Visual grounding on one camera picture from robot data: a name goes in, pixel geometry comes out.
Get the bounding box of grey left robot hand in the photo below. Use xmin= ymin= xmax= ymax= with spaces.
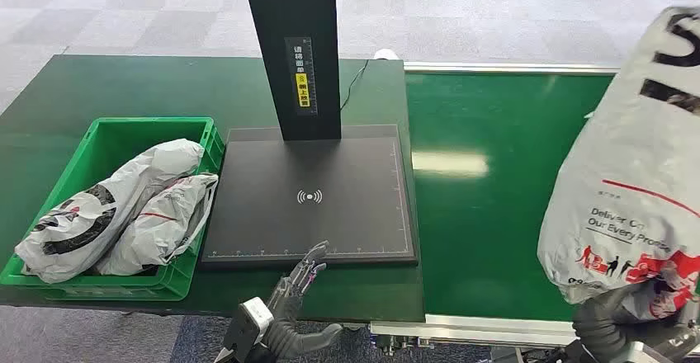
xmin=262 ymin=241 xmax=344 ymax=361

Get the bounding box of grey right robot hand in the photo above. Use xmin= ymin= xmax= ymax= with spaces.
xmin=571 ymin=282 xmax=700 ymax=363

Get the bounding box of grey courier bag with QR label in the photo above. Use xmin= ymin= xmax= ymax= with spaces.
xmin=537 ymin=5 xmax=700 ymax=323

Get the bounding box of green conveyor belt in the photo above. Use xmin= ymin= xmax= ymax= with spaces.
xmin=404 ymin=72 xmax=700 ymax=323

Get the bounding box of small grey red-line courier bag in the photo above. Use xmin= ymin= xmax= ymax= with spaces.
xmin=95 ymin=172 xmax=220 ymax=277

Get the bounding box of large grey black-logo courier bag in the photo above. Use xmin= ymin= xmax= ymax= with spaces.
xmin=14 ymin=138 xmax=206 ymax=285

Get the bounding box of green plastic crate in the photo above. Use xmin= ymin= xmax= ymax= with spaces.
xmin=0 ymin=117 xmax=226 ymax=303

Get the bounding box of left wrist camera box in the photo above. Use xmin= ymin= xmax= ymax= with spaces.
xmin=221 ymin=297 xmax=275 ymax=363

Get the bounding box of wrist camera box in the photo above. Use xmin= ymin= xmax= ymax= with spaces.
xmin=221 ymin=297 xmax=275 ymax=363
xmin=617 ymin=342 xmax=665 ymax=363

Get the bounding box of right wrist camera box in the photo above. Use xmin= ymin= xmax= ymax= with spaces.
xmin=617 ymin=342 xmax=665 ymax=363

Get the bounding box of black scanner machine with post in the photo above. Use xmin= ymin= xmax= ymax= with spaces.
xmin=199 ymin=0 xmax=420 ymax=272

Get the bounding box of silver conveyor frame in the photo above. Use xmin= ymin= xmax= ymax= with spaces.
xmin=369 ymin=62 xmax=700 ymax=363

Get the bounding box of black and yellow post label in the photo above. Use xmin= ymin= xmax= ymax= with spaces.
xmin=283 ymin=36 xmax=319 ymax=116

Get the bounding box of thin black cable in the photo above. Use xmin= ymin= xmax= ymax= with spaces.
xmin=339 ymin=59 xmax=371 ymax=113

